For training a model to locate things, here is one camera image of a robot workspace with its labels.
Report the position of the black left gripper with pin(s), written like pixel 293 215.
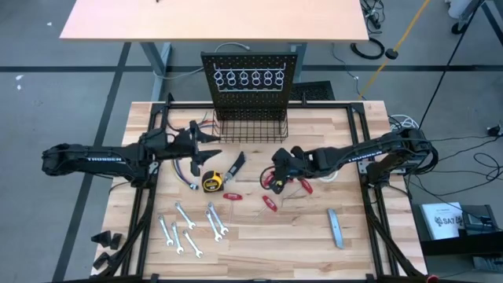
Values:
pixel 182 145

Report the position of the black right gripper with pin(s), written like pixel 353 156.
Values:
pixel 291 163

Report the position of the yellow black tape measure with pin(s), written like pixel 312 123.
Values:
pixel 212 181

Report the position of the black grey utility knife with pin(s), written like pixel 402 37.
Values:
pixel 237 163

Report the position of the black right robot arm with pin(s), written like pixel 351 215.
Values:
pixel 365 155

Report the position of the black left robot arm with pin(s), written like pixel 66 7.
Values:
pixel 98 159

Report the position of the white tape roll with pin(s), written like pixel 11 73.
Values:
pixel 330 180

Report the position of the black metal pegboard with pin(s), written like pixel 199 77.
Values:
pixel 255 100

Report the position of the black mesh panel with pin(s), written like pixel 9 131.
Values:
pixel 314 91

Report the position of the grey desk leg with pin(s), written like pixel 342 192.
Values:
pixel 157 63
pixel 302 55

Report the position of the light wood desk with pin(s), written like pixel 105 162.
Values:
pixel 216 19

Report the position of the black round puck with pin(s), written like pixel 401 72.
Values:
pixel 391 54

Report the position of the white booklet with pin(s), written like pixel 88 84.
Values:
pixel 440 220

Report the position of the black side table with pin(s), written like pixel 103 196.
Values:
pixel 452 247

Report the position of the red knob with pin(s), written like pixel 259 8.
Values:
pixel 432 279

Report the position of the black box device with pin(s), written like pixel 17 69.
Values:
pixel 477 222

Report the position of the black power adapter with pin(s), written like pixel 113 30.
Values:
pixel 494 131

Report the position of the black aluminium frame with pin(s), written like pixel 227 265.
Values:
pixel 322 105

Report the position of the black plastic bracket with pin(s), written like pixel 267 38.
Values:
pixel 115 241
pixel 101 260
pixel 101 238

